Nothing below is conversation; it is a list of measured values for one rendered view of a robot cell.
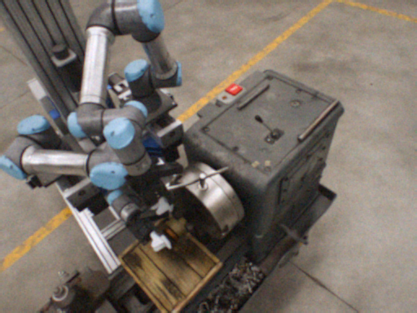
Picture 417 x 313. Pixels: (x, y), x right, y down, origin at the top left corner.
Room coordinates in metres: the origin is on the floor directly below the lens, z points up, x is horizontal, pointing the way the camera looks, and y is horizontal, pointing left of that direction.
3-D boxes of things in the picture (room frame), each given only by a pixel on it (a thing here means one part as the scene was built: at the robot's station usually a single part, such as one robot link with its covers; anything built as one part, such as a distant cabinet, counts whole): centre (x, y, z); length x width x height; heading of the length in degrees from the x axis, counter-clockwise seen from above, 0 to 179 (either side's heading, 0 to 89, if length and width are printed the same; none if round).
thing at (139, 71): (1.24, 0.27, 1.33); 0.13 x 0.12 x 0.14; 83
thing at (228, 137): (0.94, -0.25, 1.06); 0.59 x 0.48 x 0.39; 128
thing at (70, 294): (0.37, 0.57, 1.13); 0.08 x 0.08 x 0.03
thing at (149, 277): (0.52, 0.25, 0.89); 0.36 x 0.30 x 0.04; 38
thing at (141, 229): (0.61, 0.32, 1.08); 0.12 x 0.09 x 0.08; 38
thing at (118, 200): (0.74, 0.41, 1.07); 0.11 x 0.08 x 0.09; 38
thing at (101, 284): (0.38, 0.55, 0.99); 0.20 x 0.10 x 0.05; 128
